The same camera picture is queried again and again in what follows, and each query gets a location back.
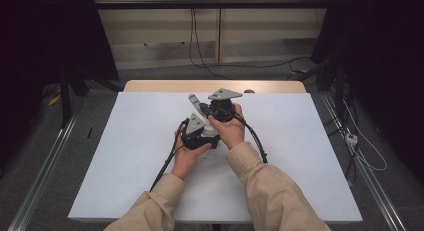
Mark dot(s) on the person's right hand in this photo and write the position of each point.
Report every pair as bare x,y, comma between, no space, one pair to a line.
230,131

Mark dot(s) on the white power strip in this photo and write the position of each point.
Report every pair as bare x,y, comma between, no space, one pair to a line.
351,139

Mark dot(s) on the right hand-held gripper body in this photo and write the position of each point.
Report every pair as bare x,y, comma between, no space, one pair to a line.
222,107

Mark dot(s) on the wooden table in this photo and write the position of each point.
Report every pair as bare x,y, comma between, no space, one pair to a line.
186,86

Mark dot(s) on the yellow floor marker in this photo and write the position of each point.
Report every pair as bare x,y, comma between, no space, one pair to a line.
54,100

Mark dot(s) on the black horizontal frame bar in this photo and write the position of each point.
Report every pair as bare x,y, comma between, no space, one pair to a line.
213,4

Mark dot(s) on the person's left hand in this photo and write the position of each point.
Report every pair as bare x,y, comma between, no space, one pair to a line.
186,157

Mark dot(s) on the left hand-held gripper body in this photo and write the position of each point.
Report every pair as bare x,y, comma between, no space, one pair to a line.
196,137

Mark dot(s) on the black metal stand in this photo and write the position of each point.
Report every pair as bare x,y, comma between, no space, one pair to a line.
65,97

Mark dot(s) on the white table cover sheet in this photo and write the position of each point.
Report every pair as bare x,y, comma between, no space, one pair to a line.
283,151

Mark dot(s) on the metal floor rail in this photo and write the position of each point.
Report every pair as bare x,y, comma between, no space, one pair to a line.
40,181
370,177

